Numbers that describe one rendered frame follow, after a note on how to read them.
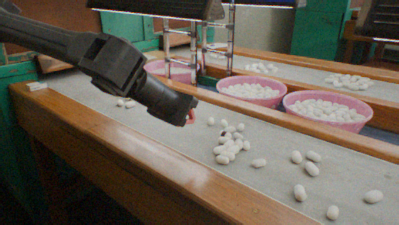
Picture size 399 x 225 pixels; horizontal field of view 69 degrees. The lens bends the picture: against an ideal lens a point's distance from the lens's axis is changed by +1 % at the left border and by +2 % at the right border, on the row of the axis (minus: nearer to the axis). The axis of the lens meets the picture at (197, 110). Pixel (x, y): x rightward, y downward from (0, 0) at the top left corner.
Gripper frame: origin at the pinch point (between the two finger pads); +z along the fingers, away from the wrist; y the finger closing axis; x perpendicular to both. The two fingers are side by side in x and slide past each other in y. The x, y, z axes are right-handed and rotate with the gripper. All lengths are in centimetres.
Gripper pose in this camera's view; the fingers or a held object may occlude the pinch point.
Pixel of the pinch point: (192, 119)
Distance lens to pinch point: 65.3
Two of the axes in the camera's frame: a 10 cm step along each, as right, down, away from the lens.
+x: -4.3, 8.9, -1.4
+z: 5.0, 3.6, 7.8
